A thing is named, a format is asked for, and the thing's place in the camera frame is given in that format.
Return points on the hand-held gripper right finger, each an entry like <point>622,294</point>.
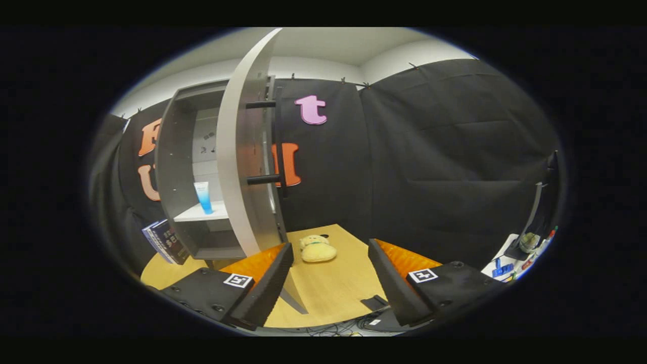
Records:
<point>394,288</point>

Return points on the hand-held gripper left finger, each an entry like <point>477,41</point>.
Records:
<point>265,290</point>

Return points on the white and blue tube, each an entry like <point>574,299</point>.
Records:
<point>203,197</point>

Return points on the white cabinet door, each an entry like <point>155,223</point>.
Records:
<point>235,151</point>

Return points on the yellow plush toy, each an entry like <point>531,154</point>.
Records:
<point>317,251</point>

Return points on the white side table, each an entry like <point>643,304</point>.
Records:
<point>493,265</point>

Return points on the white cabinet shelf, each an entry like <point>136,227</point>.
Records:
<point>194,215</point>

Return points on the small blue box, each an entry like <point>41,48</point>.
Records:
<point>503,269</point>

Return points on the round grey object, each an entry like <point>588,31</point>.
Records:
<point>529,242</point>

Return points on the grey cabinet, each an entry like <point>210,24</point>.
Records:
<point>172,177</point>

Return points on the clear bottle red cap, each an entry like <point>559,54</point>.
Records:
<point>548,240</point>

